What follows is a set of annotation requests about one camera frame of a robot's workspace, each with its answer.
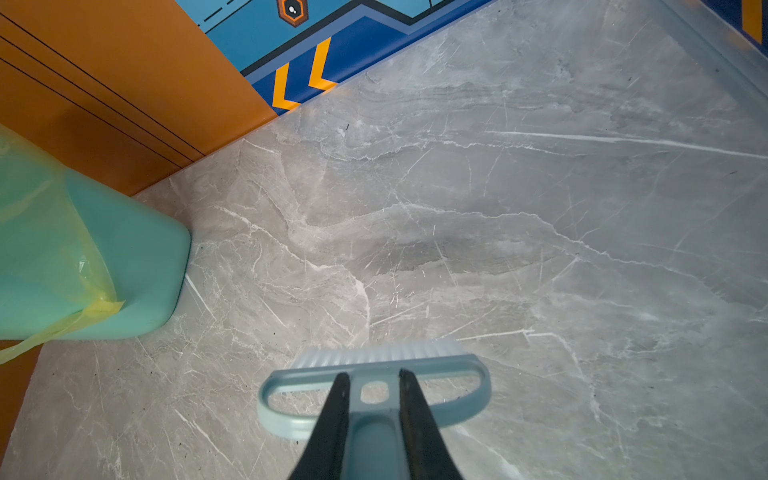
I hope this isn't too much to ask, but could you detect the green plastic trash bin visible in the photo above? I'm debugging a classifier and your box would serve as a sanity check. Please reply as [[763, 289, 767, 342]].
[[0, 122, 193, 342]]

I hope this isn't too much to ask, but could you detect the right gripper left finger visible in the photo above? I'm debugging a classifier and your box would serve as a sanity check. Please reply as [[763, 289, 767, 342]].
[[289, 373, 351, 480]]

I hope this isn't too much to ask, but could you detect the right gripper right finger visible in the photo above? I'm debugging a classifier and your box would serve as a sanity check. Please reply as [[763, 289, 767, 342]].
[[399, 369, 463, 480]]

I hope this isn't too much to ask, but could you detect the yellow translucent bin liner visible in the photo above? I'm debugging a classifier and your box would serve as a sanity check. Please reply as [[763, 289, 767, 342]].
[[1, 127, 124, 363]]

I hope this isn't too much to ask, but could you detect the grey-blue hand brush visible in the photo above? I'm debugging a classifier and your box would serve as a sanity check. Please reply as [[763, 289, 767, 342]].
[[257, 338, 492, 479]]

